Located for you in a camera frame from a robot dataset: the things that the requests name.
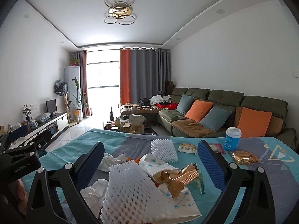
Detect clear green plastic wrapper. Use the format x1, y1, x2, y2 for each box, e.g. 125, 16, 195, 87
187, 170, 206, 195

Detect gold foil wrapper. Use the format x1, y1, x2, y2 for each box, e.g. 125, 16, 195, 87
159, 164, 199, 199

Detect white tissue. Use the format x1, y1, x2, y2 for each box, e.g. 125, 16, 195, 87
80, 179, 108, 218
97, 153, 127, 172

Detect orange peel piece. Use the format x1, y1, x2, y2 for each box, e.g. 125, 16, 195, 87
126, 157, 141, 164

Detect large white foam net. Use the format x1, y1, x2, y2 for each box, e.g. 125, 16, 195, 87
100, 160, 173, 223

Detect small white foam net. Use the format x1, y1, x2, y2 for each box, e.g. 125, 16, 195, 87
150, 139, 178, 163

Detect white patterned paper cup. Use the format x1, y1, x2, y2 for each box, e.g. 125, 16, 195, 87
139, 154, 181, 183

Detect left hand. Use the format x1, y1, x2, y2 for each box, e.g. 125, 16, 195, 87
1, 178, 28, 215

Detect dark red snack packet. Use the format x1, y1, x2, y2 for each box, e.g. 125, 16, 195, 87
208, 143, 226, 154

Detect gold snack packet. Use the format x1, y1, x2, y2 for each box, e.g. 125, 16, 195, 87
229, 150, 259, 165

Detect beige snack packet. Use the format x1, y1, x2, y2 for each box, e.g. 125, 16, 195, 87
178, 143, 197, 154

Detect blue white lidded cup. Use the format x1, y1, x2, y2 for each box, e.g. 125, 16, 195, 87
224, 127, 242, 151

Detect teal grey tablecloth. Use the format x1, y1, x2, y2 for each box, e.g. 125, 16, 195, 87
22, 129, 298, 223

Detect white black TV cabinet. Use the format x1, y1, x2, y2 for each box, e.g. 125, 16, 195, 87
9, 113, 68, 149

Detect brown seat pad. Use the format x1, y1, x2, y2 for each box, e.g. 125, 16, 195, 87
171, 119, 226, 138

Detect blue-grey cushion near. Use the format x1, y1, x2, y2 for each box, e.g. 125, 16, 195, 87
199, 107, 232, 132

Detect blue-grey cushion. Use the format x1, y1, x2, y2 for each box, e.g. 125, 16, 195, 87
176, 94, 194, 114
199, 107, 232, 132

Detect small plant blue vase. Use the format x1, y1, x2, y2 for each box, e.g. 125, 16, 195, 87
22, 104, 31, 122

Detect white paper cup sheet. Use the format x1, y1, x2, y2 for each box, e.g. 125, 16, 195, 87
156, 183, 202, 223

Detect orange cushion near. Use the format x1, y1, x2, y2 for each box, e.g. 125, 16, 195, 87
237, 107, 272, 138

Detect orange cushion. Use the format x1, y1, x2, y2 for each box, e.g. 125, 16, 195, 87
237, 107, 272, 138
185, 100, 213, 123

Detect orange cushion far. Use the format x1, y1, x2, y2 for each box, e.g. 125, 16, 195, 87
185, 100, 213, 123

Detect green sectional sofa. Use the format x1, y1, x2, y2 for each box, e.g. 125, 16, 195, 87
157, 88, 298, 150

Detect small black monitor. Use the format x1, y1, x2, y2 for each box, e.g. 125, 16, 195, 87
46, 99, 57, 117

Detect cluttered dark coffee table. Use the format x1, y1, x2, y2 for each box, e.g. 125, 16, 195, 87
103, 114, 157, 136

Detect tall green potted plant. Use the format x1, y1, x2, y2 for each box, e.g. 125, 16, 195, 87
68, 77, 88, 123

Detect blue-grey cushion far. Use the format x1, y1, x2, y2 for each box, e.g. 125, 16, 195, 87
176, 94, 194, 114

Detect pile of clothes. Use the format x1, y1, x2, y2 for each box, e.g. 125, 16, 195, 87
138, 95, 178, 110

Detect covered standing fan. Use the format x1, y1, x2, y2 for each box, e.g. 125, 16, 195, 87
53, 79, 70, 123

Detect white standing air conditioner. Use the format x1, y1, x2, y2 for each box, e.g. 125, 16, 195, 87
64, 66, 81, 120

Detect orange curtain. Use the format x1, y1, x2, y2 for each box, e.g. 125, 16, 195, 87
119, 49, 130, 105

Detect plant atop air conditioner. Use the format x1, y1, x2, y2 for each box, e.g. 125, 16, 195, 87
70, 59, 80, 66

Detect striped left curtain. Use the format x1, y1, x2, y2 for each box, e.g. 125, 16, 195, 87
70, 50, 91, 118

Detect grey curtain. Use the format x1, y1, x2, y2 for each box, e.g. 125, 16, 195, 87
130, 48, 171, 104

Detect gold ring ceiling lamp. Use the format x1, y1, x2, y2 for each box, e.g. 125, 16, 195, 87
103, 0, 137, 26

